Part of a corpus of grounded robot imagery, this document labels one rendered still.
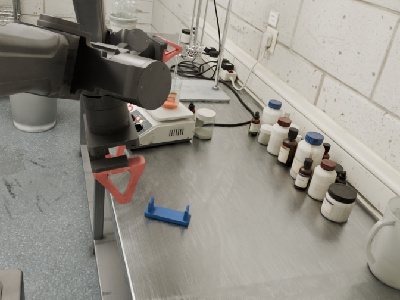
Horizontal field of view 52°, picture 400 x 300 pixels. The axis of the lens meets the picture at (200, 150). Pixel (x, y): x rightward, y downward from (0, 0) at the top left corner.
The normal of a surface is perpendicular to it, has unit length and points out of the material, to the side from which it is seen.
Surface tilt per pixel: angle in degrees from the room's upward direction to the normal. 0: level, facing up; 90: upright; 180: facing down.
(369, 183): 90
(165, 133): 90
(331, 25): 90
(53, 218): 0
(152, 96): 84
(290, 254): 0
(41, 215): 0
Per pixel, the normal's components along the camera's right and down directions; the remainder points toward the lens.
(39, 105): 0.49, 0.54
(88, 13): -0.04, 0.99
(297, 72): -0.94, 0.03
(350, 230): 0.15, -0.87
